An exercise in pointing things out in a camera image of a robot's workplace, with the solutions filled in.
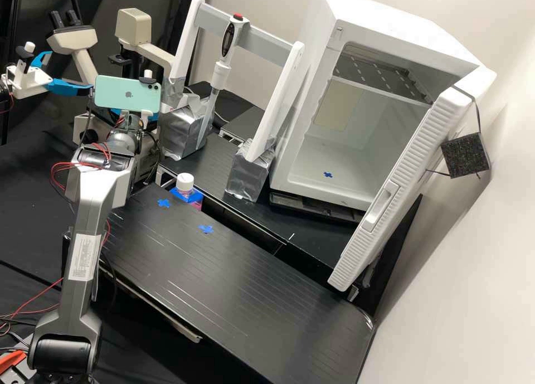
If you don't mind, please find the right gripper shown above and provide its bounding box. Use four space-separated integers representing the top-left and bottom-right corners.
118 111 161 130

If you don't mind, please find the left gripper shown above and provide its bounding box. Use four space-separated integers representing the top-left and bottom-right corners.
4 51 94 100

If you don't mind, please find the small bottle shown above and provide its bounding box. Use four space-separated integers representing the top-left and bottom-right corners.
175 173 197 202

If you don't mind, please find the blue bottle holder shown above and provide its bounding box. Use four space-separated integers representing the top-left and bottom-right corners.
168 186 206 212

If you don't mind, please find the pipette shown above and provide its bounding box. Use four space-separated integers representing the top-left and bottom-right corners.
200 13 251 149

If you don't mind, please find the white pipette stand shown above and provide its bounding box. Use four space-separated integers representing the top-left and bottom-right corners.
158 0 307 204

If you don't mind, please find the white incubator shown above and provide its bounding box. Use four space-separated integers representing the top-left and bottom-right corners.
269 0 482 212

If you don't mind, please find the incubator door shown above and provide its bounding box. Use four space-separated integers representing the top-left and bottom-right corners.
327 64 499 293

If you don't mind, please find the right wrist camera phone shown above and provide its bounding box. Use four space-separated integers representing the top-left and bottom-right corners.
93 68 163 121

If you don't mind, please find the black cable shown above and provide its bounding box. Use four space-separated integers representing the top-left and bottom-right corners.
82 89 96 147

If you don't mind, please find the white cable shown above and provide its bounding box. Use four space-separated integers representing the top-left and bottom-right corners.
182 85 231 124

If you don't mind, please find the red wire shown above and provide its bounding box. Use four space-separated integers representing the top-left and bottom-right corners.
0 276 64 333

